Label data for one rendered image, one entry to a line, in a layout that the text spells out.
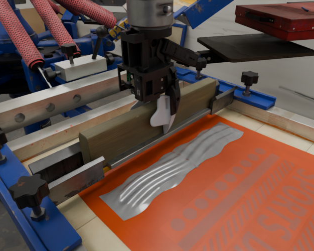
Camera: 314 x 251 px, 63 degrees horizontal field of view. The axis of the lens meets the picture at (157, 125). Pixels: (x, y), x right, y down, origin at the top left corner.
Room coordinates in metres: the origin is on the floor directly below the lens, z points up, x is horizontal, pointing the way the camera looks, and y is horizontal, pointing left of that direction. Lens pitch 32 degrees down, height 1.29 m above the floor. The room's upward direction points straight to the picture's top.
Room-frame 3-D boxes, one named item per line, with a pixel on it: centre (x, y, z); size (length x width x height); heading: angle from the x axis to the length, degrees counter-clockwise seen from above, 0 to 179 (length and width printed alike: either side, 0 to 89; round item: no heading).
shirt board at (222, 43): (1.23, -0.06, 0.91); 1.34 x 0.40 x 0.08; 104
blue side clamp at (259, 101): (0.68, -0.18, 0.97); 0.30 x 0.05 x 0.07; 44
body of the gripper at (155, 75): (0.45, 0.02, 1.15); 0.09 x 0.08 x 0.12; 134
